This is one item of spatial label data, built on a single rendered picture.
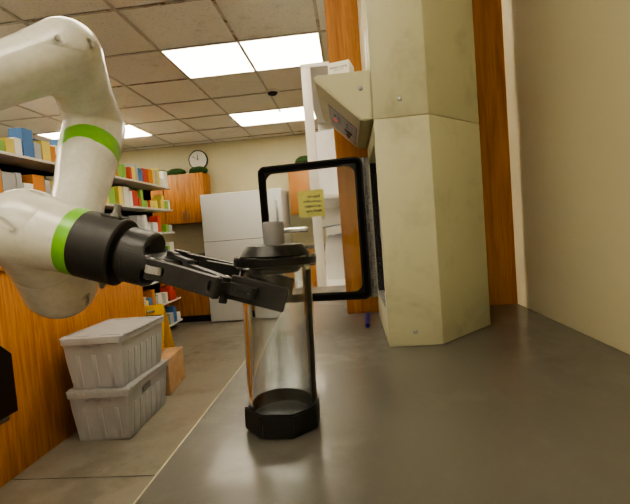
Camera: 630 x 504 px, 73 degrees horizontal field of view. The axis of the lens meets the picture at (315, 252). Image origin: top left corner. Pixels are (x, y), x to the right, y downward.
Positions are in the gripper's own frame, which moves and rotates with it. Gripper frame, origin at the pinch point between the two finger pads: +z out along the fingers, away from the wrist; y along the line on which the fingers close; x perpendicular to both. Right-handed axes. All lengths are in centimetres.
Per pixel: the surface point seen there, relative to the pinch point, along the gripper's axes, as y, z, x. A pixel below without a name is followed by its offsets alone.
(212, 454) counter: -7.4, -1.7, 19.7
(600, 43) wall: 30, 46, -55
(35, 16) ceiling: 205, -207, -93
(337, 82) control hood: 33, -1, -38
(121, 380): 191, -101, 112
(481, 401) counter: 3.6, 31.6, 9.0
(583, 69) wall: 36, 47, -52
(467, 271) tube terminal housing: 40, 36, -7
